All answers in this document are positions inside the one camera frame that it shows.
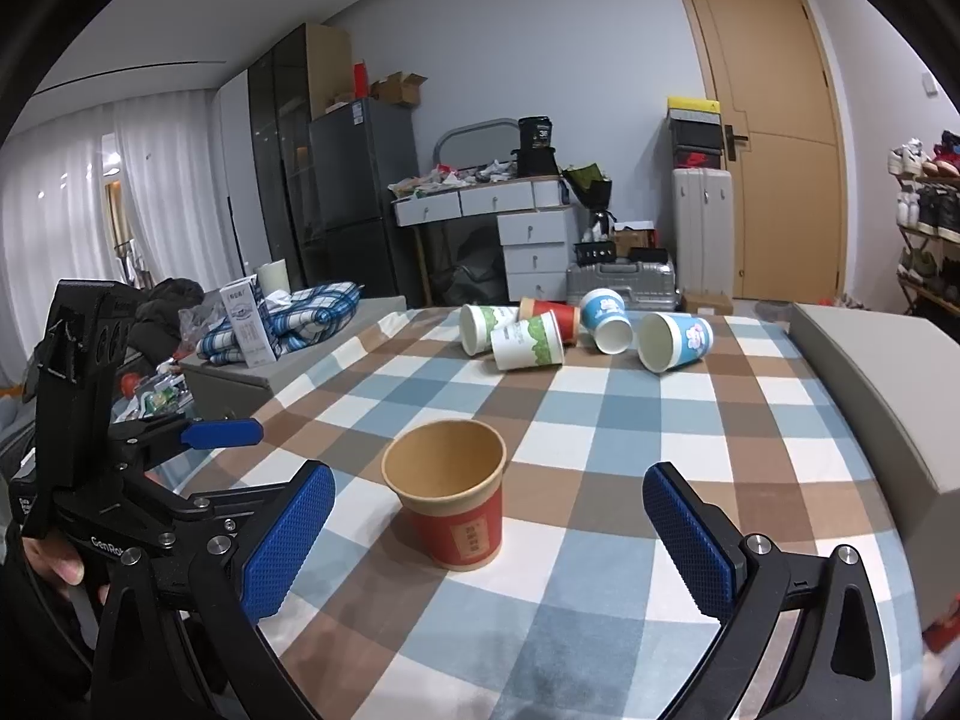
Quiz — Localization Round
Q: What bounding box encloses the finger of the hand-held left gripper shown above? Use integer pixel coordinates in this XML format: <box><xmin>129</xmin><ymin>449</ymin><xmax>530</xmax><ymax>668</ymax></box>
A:
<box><xmin>135</xmin><ymin>462</ymin><xmax>309</xmax><ymax>537</ymax></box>
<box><xmin>109</xmin><ymin>414</ymin><xmax>264</xmax><ymax>467</ymax></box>

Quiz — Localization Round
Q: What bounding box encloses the blue and white paper cup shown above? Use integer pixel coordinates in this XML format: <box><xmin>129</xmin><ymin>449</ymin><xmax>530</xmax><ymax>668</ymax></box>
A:
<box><xmin>579</xmin><ymin>288</ymin><xmax>635</xmax><ymax>356</ymax></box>

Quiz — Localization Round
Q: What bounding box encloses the grey refrigerator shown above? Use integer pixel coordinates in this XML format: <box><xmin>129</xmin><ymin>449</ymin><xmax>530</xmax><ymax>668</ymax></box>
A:
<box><xmin>308</xmin><ymin>97</ymin><xmax>422</xmax><ymax>310</ymax></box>

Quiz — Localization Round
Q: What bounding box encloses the black jacket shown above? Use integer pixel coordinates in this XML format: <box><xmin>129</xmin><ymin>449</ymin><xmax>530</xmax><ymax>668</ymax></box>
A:
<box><xmin>129</xmin><ymin>277</ymin><xmax>205</xmax><ymax>357</ymax></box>

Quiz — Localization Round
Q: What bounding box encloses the blue plaid folded blanket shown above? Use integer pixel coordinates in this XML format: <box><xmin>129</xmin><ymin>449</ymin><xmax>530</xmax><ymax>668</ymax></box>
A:
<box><xmin>197</xmin><ymin>280</ymin><xmax>362</xmax><ymax>362</ymax></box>

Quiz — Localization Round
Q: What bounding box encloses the open cardboard box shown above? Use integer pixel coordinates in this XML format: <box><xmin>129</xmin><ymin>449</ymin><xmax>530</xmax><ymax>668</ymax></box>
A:
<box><xmin>370</xmin><ymin>71</ymin><xmax>429</xmax><ymax>107</ymax></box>

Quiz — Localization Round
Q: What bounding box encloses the pile of snack packets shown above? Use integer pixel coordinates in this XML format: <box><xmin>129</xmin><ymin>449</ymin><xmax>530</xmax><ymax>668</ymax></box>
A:
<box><xmin>111</xmin><ymin>364</ymin><xmax>192</xmax><ymax>425</ymax></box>

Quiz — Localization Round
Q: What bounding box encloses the person's left hand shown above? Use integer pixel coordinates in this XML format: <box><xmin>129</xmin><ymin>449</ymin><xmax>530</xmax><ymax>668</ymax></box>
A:
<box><xmin>21</xmin><ymin>532</ymin><xmax>86</xmax><ymax>592</ymax></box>

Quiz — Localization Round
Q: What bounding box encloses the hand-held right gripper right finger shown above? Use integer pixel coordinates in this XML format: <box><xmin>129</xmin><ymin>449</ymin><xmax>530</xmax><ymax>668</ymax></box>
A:
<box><xmin>643</xmin><ymin>462</ymin><xmax>913</xmax><ymax>720</ymax></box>

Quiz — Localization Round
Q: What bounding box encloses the stack of storage boxes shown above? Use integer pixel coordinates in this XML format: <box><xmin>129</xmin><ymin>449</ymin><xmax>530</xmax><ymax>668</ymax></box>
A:
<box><xmin>667</xmin><ymin>95</ymin><xmax>724</xmax><ymax>170</ymax></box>

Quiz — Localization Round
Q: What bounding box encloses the white wardrobe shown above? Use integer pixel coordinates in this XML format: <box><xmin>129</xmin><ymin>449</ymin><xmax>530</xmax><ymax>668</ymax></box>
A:
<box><xmin>213</xmin><ymin>67</ymin><xmax>272</xmax><ymax>287</ymax></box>

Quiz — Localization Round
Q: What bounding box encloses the checkered tablecloth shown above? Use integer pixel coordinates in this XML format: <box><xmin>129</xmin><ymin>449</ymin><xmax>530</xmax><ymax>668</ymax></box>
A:
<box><xmin>174</xmin><ymin>304</ymin><xmax>925</xmax><ymax>720</ymax></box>

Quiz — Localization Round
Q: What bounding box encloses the white desk with drawers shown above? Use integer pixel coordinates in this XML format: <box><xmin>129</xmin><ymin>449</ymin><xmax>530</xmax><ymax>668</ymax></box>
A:
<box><xmin>393</xmin><ymin>175</ymin><xmax>580</xmax><ymax>310</ymax></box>

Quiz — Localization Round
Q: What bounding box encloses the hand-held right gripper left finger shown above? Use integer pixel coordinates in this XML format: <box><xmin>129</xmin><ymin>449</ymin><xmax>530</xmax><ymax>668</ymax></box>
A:
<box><xmin>90</xmin><ymin>460</ymin><xmax>337</xmax><ymax>720</ymax></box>

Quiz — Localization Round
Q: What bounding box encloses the grey upholstered bench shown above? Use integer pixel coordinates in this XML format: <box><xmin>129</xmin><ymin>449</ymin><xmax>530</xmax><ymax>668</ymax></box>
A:
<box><xmin>786</xmin><ymin>301</ymin><xmax>960</xmax><ymax>620</ymax></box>
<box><xmin>178</xmin><ymin>292</ymin><xmax>407</xmax><ymax>395</ymax></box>

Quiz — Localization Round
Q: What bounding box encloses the flat cardboard box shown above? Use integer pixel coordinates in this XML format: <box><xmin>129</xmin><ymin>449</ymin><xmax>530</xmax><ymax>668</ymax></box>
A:
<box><xmin>680</xmin><ymin>290</ymin><xmax>735</xmax><ymax>317</ymax></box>

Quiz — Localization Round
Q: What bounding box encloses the silver suitcase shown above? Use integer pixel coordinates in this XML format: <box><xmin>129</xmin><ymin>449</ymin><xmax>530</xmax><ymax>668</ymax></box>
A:
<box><xmin>565</xmin><ymin>258</ymin><xmax>680</xmax><ymax>313</ymax></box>

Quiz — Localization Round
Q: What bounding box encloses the blue paper cup pink print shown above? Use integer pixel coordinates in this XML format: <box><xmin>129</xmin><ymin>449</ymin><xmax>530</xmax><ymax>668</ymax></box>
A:
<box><xmin>637</xmin><ymin>310</ymin><xmax>714</xmax><ymax>375</ymax></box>

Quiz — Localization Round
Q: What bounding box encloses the crumpled plastic bag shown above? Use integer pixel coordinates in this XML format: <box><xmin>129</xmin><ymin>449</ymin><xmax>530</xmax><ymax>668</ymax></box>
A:
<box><xmin>177</xmin><ymin>298</ymin><xmax>227</xmax><ymax>350</ymax></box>

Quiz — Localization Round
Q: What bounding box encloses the white and green paper cup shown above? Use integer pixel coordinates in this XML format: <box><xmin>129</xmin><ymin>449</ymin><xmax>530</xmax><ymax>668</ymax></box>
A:
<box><xmin>490</xmin><ymin>310</ymin><xmax>565</xmax><ymax>373</ymax></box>

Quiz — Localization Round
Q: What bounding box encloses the black appliance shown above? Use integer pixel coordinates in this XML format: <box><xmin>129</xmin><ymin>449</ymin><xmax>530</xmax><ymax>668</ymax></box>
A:
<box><xmin>511</xmin><ymin>116</ymin><xmax>561</xmax><ymax>179</ymax></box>

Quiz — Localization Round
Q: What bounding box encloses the black wrapped bouquet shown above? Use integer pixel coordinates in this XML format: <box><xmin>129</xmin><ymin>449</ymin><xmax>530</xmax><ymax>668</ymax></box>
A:
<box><xmin>562</xmin><ymin>163</ymin><xmax>614</xmax><ymax>215</ymax></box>

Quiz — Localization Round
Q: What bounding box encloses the shoe rack with shoes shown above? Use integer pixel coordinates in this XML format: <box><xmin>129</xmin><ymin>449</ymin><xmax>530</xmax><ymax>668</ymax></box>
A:
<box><xmin>887</xmin><ymin>130</ymin><xmax>960</xmax><ymax>317</ymax></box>

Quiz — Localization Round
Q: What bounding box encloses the black bag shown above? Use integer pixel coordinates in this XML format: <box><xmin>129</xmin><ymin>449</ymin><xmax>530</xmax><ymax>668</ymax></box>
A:
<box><xmin>441</xmin><ymin>231</ymin><xmax>512</xmax><ymax>308</ymax></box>

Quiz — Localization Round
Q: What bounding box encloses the dark glass cabinet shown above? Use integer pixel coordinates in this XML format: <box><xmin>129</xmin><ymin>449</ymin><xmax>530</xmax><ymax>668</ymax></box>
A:
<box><xmin>247</xmin><ymin>22</ymin><xmax>353</xmax><ymax>282</ymax></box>

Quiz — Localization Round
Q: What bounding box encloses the white carton box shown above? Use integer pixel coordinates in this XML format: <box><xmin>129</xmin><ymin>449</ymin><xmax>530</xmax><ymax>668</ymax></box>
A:
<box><xmin>220</xmin><ymin>277</ymin><xmax>280</xmax><ymax>369</ymax></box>

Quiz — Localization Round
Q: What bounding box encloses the grey metal chair frame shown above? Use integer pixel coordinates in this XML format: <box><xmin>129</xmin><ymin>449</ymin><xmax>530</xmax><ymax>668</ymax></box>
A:
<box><xmin>435</xmin><ymin>118</ymin><xmax>520</xmax><ymax>175</ymax></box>

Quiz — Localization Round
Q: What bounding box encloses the wooden door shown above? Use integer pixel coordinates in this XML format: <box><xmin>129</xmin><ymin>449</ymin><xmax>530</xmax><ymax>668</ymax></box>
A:
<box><xmin>672</xmin><ymin>0</ymin><xmax>850</xmax><ymax>302</ymax></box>

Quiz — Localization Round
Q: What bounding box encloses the white sheer curtain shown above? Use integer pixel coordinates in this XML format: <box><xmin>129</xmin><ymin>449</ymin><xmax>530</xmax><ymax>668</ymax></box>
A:
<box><xmin>0</xmin><ymin>81</ymin><xmax>227</xmax><ymax>395</ymax></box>

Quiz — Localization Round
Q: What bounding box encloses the brown and red paper cup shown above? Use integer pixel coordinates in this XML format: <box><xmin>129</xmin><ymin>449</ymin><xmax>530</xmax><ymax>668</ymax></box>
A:
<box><xmin>382</xmin><ymin>419</ymin><xmax>508</xmax><ymax>572</ymax></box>

